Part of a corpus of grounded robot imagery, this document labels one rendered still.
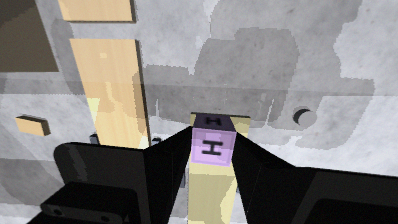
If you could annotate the light purple labelled cube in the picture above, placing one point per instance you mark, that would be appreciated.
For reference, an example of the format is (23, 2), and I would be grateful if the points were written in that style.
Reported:
(213, 139)

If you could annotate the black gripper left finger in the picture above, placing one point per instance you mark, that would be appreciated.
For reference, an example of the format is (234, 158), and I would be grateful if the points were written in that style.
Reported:
(155, 173)

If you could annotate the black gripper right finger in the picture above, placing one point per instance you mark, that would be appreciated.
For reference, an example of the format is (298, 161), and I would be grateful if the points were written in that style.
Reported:
(274, 191)

